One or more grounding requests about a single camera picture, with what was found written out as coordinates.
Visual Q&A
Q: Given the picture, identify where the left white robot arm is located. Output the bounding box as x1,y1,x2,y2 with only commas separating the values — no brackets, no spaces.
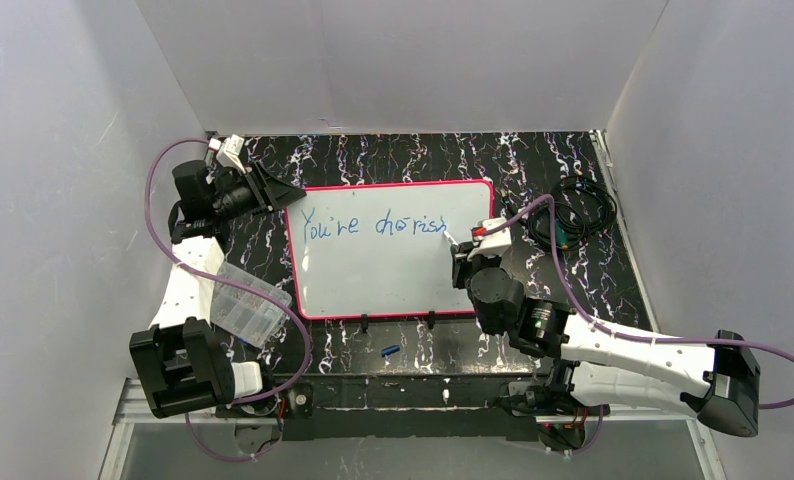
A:
129,160,306,418

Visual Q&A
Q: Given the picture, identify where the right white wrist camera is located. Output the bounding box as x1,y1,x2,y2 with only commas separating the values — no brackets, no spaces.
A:
467,217,512,260

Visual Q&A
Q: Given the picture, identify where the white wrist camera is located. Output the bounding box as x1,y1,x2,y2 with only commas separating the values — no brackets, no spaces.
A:
467,217,512,260
208,135,247,173

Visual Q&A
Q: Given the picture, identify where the blue marker cap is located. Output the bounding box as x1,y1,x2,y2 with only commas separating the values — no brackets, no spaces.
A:
380,345,401,358

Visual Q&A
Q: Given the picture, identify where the coiled black cable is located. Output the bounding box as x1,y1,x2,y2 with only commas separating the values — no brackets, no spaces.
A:
502,173,619,253

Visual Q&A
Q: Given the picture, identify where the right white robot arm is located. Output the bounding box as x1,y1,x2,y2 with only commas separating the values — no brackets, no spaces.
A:
449,242,761,437

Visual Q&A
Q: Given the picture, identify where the green handled screwdriver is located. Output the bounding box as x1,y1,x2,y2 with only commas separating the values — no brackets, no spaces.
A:
554,224,568,249

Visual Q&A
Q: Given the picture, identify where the white blue whiteboard marker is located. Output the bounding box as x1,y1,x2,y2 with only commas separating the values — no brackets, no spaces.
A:
442,230,459,247

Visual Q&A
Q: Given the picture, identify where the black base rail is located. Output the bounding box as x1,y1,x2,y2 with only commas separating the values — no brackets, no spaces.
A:
283,374,548,442

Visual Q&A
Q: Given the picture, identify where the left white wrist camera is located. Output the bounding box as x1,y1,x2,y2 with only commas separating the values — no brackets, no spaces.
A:
208,135,247,173

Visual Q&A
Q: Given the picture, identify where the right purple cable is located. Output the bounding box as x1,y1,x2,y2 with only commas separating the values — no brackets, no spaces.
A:
499,193,794,458

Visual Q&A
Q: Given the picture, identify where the clear plastic screw box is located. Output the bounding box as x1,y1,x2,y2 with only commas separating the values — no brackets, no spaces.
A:
210,262,292,348

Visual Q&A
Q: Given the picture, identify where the pink framed whiteboard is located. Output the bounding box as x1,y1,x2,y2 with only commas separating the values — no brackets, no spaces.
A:
284,179,494,320

